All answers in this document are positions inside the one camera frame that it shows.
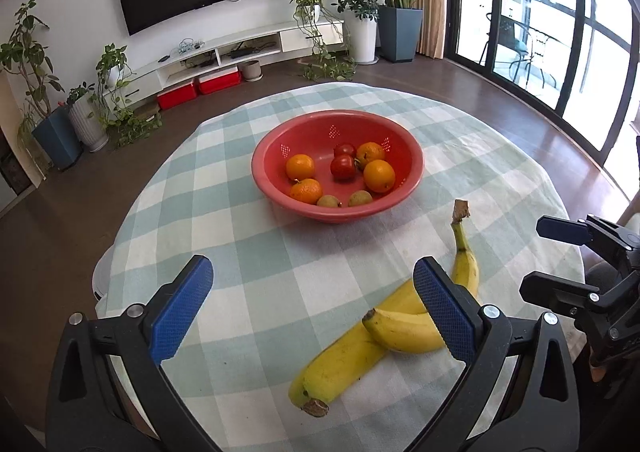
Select white round stool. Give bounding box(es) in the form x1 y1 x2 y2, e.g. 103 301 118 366
91 255 113 303

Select person's right hand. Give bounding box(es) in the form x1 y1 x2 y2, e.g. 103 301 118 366
589 351 612 383

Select black set-top device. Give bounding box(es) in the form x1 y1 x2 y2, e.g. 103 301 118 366
230 45 276 58

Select red plastic colander bowl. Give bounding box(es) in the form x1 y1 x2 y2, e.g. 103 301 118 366
251 111 425 223

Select patio chair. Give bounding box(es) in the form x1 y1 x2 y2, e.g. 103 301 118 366
480 15 531 78

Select bushy plant in white pot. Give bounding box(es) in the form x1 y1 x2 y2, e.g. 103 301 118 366
328 0 381 66

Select checked green white tablecloth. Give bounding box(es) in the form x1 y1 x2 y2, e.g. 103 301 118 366
102 81 586 452

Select trailing plant in white pot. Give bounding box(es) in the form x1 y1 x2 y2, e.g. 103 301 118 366
290 0 357 82

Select red cooler box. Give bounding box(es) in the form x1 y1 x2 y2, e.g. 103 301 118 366
157 81 198 111
198 66 242 96

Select short yellow banana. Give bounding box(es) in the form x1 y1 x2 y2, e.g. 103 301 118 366
362 307 451 354

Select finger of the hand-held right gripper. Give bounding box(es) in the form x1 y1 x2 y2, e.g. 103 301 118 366
536 213 640 254
519 271 617 329

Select patio table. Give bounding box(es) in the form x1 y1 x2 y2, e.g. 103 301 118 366
522 25 563 93

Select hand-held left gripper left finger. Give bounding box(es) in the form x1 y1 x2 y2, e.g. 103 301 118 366
45 255 223 452

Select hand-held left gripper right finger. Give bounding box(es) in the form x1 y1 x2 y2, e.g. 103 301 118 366
412 256 581 452

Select glass sliding door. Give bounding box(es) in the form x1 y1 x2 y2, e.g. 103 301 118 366
445 0 640 183

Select long yellow banana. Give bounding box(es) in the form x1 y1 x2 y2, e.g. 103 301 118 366
288 199 480 418

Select vine plant on console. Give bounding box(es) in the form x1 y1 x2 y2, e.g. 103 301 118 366
95 43 166 148

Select plant in blue planter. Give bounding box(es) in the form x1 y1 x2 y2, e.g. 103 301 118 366
0 0 85 172

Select plant in white ribbed pot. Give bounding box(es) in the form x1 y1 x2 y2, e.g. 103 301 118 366
65 82 110 153

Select orange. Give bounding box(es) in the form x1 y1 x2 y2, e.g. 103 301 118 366
363 159 396 193
356 141 386 165
290 178 324 205
285 153 317 181

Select red tomato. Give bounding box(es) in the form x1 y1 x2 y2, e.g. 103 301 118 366
330 155 358 181

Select white television console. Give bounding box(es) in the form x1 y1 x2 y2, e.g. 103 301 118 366
117 18 346 106

